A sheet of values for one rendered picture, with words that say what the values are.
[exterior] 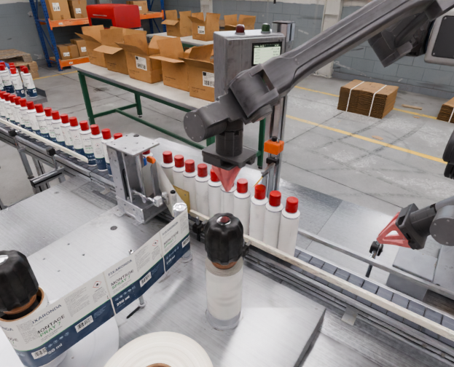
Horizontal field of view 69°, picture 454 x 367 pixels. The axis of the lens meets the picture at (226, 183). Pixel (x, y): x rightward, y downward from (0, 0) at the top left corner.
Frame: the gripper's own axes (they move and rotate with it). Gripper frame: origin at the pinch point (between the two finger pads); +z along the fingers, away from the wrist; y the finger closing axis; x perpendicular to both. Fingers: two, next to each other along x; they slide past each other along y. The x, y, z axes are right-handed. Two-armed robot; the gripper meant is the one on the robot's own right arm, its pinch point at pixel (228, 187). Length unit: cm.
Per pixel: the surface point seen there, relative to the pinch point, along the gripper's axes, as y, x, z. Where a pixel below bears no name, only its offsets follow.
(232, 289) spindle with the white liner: 8.6, -10.5, 17.8
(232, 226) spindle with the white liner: 7.6, -9.3, 1.8
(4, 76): -227, 52, 17
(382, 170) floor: 0, 268, 113
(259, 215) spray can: -0.7, 17.8, 18.6
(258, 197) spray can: -1.8, 18.1, 13.1
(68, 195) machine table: -83, 4, 36
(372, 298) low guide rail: 34.2, 15.2, 27.8
